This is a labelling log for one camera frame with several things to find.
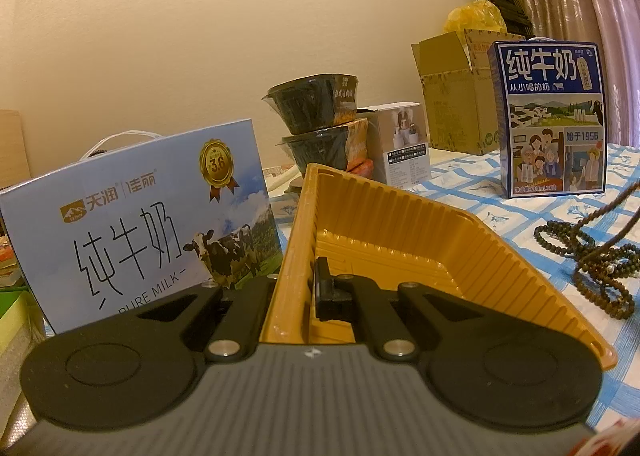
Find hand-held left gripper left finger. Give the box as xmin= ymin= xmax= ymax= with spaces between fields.
xmin=125 ymin=277 xmax=275 ymax=363

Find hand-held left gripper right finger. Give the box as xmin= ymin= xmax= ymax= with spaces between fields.
xmin=312 ymin=256 xmax=483 ymax=363

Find yellow plastic tray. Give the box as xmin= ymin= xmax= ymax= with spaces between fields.
xmin=259 ymin=162 xmax=619 ymax=373

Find dark bead necklace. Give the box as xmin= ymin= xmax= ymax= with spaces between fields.
xmin=533 ymin=175 xmax=640 ymax=322

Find orange-label instant noodle bowl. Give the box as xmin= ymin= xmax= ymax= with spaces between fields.
xmin=280 ymin=118 xmax=372 ymax=172

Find light blue milk carton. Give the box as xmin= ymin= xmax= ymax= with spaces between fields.
xmin=0 ymin=118 xmax=284 ymax=337

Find small white product box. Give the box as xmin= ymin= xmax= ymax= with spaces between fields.
xmin=367 ymin=102 xmax=432 ymax=189

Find black-label instant noodle bowl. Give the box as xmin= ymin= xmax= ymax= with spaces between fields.
xmin=261 ymin=73 xmax=362 ymax=135

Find open cardboard box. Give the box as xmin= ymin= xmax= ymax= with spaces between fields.
xmin=411 ymin=28 xmax=507 ymax=157

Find green foam block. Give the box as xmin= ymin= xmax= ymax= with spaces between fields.
xmin=0 ymin=286 xmax=48 ymax=362

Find stack of books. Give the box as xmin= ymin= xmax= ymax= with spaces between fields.
xmin=0 ymin=236 xmax=31 ymax=292

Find silver bubble foil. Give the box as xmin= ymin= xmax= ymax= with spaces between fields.
xmin=0 ymin=336 xmax=41 ymax=437

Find dark blue milk carton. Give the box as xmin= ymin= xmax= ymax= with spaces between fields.
xmin=487 ymin=38 xmax=609 ymax=200

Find beige cardboard panel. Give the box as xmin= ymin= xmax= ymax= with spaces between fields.
xmin=0 ymin=108 xmax=23 ymax=187

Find yellow plastic bag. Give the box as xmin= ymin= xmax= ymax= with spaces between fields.
xmin=444 ymin=0 xmax=507 ymax=35

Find red printed bag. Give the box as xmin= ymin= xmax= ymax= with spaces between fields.
xmin=565 ymin=416 xmax=640 ymax=456

